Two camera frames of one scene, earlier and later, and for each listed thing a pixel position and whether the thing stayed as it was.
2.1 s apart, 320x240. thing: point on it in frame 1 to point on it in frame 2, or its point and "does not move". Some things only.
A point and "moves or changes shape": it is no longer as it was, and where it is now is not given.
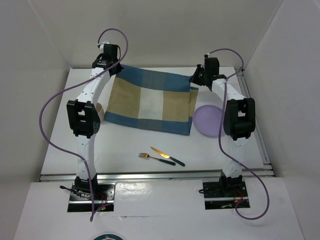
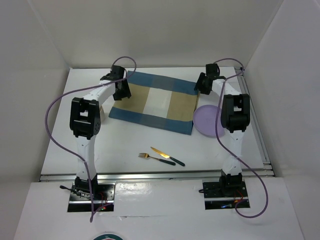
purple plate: x=207 y=120 does not move
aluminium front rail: x=264 y=175 does not move
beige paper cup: x=100 y=110 does not move
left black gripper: x=117 y=69 to x=125 y=93
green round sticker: x=109 y=236 does not move
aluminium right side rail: x=267 y=167 does not move
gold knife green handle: x=166 y=156 does not move
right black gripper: x=194 y=78 to x=198 y=85
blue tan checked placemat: x=151 y=100 moves or changes shape
